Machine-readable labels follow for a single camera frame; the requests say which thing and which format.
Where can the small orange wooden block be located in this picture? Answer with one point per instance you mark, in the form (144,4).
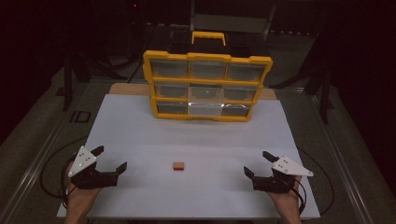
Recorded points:
(178,165)

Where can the clear plastic drawer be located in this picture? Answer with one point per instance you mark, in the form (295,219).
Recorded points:
(205,109)

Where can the yellow drawer organizer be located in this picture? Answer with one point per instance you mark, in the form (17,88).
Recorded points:
(149,81)

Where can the white table cover board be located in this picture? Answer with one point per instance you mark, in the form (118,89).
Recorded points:
(186,140)

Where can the person's right hand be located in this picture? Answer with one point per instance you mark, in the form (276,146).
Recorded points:
(288,202)

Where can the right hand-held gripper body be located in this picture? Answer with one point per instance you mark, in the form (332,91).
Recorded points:
(288,168)

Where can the person's left hand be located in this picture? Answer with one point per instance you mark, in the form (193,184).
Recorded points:
(79,197)

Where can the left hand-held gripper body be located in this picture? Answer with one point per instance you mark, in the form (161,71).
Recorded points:
(83,161)

